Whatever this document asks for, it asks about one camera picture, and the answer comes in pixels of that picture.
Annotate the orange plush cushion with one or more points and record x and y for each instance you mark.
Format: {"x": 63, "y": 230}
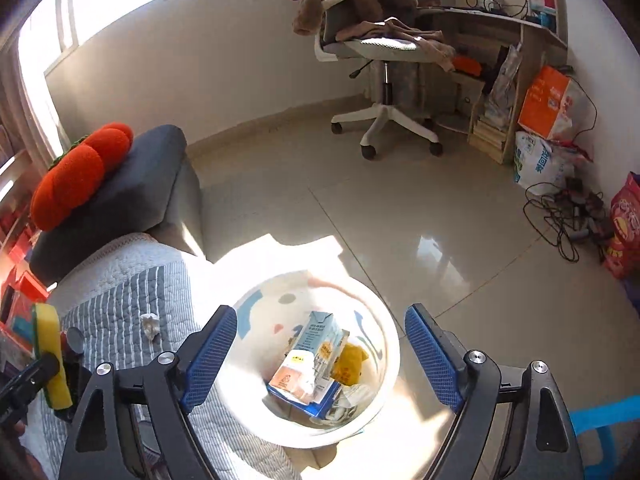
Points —
{"x": 80, "y": 175}

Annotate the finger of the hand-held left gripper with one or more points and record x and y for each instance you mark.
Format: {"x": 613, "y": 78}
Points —
{"x": 31, "y": 380}

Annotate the white printed plastic bag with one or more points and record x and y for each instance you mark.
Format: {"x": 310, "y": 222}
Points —
{"x": 540, "y": 160}

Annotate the yellow green sponge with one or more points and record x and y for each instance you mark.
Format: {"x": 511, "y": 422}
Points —
{"x": 50, "y": 350}

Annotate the yellow wrapper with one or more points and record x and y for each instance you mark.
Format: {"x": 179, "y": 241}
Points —
{"x": 350, "y": 362}

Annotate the stack of books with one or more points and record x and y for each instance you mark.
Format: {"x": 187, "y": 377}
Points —
{"x": 492, "y": 132}

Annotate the dark grey cushion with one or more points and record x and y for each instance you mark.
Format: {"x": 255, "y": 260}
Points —
{"x": 120, "y": 200}

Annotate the light blue milk carton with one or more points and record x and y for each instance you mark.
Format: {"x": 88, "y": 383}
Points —
{"x": 320, "y": 340}

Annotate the beige garment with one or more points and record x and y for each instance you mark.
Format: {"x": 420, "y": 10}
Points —
{"x": 410, "y": 37}

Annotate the wooden desk with shelves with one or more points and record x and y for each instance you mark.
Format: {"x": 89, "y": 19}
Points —
{"x": 500, "y": 25}

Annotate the red snack bag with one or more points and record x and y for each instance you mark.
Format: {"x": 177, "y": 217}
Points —
{"x": 625, "y": 230}

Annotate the small dark blue carton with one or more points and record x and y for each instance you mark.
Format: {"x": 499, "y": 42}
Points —
{"x": 300, "y": 385}

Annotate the blue plastic stool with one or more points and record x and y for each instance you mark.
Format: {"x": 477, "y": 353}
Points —
{"x": 600, "y": 427}

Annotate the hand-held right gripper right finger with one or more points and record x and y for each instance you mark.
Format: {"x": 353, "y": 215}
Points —
{"x": 432, "y": 362}

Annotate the grey striped quilted blanket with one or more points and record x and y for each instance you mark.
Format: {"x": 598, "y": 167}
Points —
{"x": 130, "y": 305}

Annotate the small crumpled white tissue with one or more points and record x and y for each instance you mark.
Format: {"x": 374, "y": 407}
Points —
{"x": 150, "y": 325}

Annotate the orange cardboard box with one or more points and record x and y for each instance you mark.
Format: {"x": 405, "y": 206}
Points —
{"x": 547, "y": 102}

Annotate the white office chair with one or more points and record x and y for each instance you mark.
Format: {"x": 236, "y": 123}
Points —
{"x": 385, "y": 85}

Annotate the white plastic bin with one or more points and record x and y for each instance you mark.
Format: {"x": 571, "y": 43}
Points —
{"x": 300, "y": 435}

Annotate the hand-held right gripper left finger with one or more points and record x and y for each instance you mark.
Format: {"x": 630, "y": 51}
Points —
{"x": 210, "y": 360}

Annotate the large white tissue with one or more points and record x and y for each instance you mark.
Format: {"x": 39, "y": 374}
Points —
{"x": 352, "y": 400}

